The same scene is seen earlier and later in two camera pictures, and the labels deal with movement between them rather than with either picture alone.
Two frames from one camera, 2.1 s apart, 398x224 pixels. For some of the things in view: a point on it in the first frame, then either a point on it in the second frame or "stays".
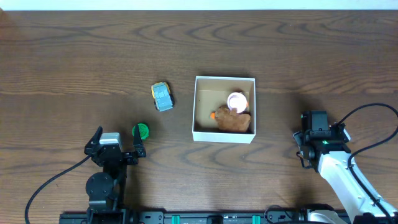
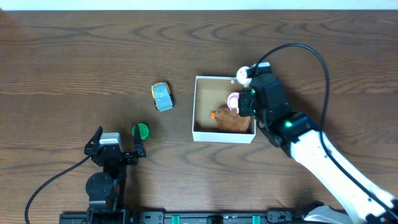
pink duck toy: x=238 y=101 stays
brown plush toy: x=231 y=120 stays
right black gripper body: x=298 y=137 → x=244 y=103
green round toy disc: x=143 y=130 stays
